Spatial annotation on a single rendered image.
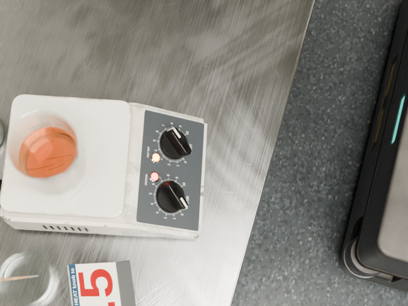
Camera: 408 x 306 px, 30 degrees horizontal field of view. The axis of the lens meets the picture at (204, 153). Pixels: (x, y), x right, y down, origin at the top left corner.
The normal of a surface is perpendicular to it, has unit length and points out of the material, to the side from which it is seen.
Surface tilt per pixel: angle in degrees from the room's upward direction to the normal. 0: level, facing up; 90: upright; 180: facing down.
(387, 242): 0
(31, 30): 0
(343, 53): 0
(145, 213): 30
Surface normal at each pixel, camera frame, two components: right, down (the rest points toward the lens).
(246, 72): 0.04, -0.25
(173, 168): 0.53, -0.19
